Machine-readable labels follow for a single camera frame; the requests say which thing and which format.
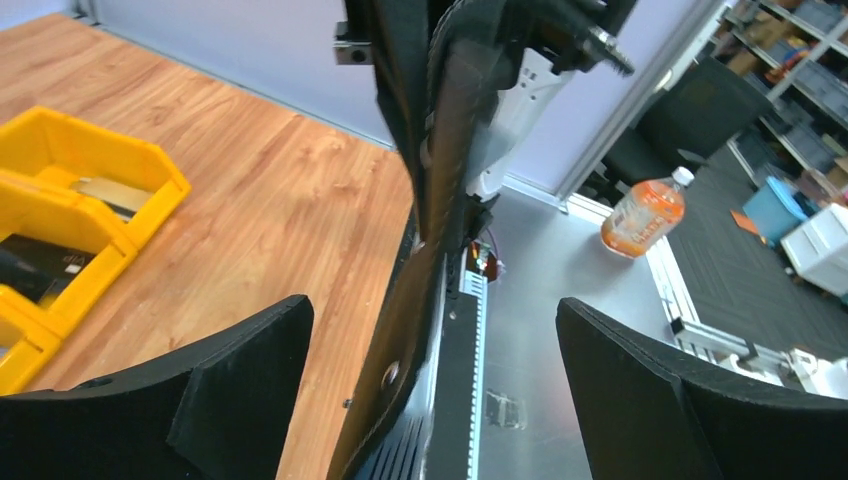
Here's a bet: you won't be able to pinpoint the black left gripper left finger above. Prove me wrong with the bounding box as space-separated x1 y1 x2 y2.
1 295 314 479

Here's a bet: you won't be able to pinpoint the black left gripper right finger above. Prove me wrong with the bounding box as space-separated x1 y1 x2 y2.
556 297 847 479

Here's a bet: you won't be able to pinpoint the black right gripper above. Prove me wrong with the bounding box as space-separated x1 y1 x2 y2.
364 0 636 208

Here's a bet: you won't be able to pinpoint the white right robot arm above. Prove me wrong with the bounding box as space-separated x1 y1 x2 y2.
334 1 636 206

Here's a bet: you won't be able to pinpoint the cards in yellow bin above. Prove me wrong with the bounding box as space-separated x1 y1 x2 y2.
1 174 139 304

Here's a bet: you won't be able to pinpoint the orange drink bottle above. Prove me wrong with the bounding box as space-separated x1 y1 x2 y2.
600 167 695 259

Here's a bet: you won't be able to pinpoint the blue storage box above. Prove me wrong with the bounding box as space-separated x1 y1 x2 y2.
742 176 808 248

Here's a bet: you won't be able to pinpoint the white storage box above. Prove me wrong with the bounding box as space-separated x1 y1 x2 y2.
781 204 847 302

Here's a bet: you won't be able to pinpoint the black office chair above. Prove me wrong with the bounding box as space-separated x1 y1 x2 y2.
585 58 771 204

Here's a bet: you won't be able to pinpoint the yellow plastic bin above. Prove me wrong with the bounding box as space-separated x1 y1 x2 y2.
1 106 191 395

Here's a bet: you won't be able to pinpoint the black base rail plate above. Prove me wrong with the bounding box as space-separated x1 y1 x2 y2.
328 240 488 479

